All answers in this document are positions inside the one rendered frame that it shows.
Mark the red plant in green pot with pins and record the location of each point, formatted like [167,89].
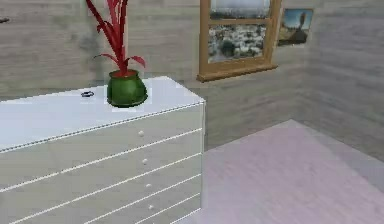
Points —
[126,88]

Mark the wooden framed window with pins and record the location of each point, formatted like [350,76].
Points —
[237,40]

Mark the white chest of drawers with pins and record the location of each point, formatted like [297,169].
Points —
[100,160]

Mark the framed landscape picture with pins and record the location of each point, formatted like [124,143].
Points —
[295,26]

